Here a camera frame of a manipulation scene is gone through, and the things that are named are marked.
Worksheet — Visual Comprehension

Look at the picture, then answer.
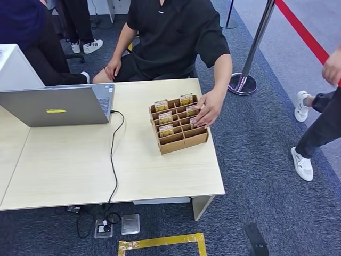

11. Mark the closed metal floor socket plate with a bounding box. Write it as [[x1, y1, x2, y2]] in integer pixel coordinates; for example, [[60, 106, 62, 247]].
[[121, 214, 140, 236]]

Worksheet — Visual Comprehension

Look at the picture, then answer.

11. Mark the white furniture panel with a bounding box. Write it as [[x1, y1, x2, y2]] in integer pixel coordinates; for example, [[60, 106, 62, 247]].
[[88, 0, 131, 22]]

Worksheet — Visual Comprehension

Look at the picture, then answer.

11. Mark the dark blue stanchion post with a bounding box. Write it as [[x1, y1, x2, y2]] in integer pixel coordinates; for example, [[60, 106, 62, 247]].
[[220, 0, 238, 29]]

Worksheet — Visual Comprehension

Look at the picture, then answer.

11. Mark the beige desk leg panel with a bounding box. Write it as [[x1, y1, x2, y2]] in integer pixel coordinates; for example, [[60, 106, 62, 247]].
[[192, 195, 215, 222]]

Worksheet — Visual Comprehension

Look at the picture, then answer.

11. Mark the brown cardboard card holder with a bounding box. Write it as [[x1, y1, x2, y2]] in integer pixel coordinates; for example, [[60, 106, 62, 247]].
[[149, 94, 210, 155]]

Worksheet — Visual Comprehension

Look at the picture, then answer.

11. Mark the person in dark blue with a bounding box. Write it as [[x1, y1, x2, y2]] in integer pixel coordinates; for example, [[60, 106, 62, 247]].
[[0, 0, 91, 86]]

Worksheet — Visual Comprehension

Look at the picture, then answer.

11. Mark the white desk crossbeam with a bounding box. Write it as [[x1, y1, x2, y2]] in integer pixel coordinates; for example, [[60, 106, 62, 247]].
[[133, 197, 192, 206]]

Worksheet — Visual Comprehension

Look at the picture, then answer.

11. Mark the red barrier belt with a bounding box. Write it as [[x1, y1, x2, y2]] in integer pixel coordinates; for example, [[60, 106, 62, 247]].
[[275, 0, 341, 89]]

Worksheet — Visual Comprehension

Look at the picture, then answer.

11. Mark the seated person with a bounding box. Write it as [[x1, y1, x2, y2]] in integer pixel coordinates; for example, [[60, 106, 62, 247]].
[[92, 0, 233, 129]]

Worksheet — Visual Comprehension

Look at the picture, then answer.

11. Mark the white cabinet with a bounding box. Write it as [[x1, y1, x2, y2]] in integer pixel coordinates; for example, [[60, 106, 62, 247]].
[[0, 44, 45, 92]]

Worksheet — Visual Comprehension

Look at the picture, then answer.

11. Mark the seated person's left hand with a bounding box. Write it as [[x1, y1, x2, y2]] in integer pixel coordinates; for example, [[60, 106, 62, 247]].
[[192, 88, 226, 129]]

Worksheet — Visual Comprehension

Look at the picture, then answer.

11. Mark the standing person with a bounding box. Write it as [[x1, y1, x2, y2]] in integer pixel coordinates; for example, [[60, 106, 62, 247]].
[[290, 46, 341, 182]]

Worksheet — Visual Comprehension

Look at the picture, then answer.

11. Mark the open floor socket box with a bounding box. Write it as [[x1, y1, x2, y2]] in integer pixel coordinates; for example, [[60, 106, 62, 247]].
[[94, 219, 114, 239]]

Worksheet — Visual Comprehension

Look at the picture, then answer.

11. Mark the silver laptop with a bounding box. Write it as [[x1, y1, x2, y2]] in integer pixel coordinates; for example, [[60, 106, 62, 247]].
[[0, 83, 115, 127]]

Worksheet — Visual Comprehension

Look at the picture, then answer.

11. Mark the standing person's hand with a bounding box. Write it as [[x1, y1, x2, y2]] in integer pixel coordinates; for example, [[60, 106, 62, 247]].
[[321, 47, 341, 87]]

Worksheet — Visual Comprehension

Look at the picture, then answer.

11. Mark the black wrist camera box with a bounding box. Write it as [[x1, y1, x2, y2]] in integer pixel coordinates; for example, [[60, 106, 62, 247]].
[[244, 221, 269, 256]]

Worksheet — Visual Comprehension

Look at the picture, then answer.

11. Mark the seated person's right hand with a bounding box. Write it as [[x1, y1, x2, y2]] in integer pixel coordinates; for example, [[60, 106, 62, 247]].
[[105, 56, 122, 81]]

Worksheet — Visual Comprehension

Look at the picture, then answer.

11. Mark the yellow floor tape outline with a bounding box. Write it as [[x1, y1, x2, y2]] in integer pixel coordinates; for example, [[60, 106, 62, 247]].
[[118, 233, 207, 256]]

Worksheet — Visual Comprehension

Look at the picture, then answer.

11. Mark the person with striped white sneakers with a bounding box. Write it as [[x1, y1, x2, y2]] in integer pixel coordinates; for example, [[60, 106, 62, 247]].
[[63, 0, 104, 54]]

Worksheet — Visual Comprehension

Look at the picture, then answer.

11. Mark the black power cable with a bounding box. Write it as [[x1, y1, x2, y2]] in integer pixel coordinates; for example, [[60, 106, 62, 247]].
[[76, 110, 125, 240]]

